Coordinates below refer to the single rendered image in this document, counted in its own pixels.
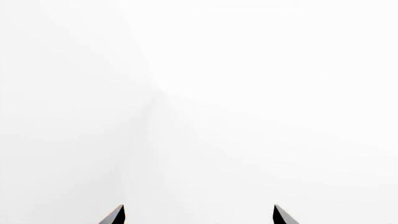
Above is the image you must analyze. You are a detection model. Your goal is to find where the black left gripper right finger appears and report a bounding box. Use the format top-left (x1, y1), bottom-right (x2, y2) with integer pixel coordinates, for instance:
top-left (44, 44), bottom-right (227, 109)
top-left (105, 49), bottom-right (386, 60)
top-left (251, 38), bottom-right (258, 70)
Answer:
top-left (272, 203), bottom-right (300, 224)

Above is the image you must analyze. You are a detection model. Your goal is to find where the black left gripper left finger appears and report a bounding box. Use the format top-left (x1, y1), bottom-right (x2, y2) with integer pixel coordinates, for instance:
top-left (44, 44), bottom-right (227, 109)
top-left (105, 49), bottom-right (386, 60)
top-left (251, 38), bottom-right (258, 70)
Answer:
top-left (98, 203), bottom-right (126, 224)

